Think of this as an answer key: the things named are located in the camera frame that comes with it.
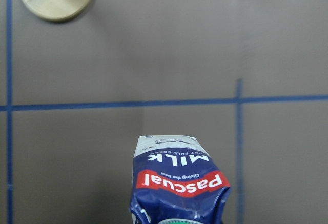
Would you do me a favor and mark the blue white milk carton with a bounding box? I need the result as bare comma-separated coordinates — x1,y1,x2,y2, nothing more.
130,135,230,223

